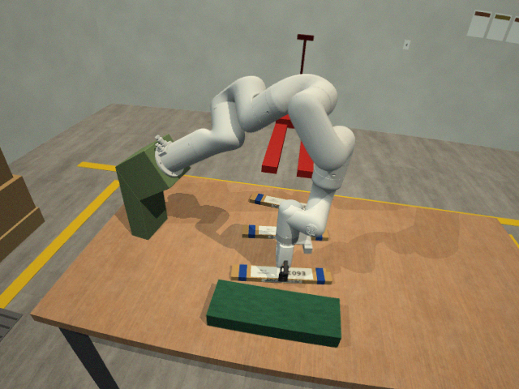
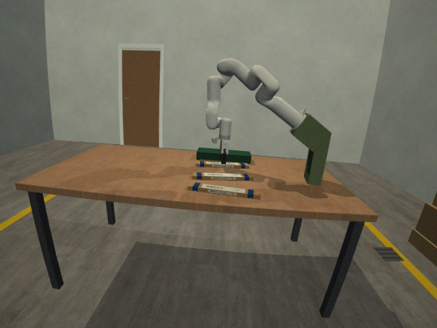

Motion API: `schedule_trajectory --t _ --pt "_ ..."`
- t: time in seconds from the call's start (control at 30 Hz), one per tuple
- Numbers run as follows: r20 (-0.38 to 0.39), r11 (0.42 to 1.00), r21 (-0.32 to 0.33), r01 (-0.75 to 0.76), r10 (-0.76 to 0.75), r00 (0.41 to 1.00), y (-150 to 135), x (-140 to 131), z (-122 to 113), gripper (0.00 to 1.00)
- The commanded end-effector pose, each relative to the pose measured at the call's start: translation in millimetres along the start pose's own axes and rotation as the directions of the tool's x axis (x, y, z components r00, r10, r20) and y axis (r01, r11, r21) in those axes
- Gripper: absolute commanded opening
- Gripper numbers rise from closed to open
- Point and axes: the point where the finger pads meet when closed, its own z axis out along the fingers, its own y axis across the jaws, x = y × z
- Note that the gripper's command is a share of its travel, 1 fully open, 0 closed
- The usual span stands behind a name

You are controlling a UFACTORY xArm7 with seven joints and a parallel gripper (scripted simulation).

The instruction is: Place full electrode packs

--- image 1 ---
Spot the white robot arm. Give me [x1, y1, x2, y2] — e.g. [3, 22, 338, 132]
[155, 74, 355, 254]

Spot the tan box with blue bands and white label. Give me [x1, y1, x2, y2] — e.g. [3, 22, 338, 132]
[231, 264, 332, 284]
[250, 192, 307, 211]
[242, 224, 328, 241]

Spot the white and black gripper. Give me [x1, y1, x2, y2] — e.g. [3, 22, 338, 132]
[276, 239, 295, 282]

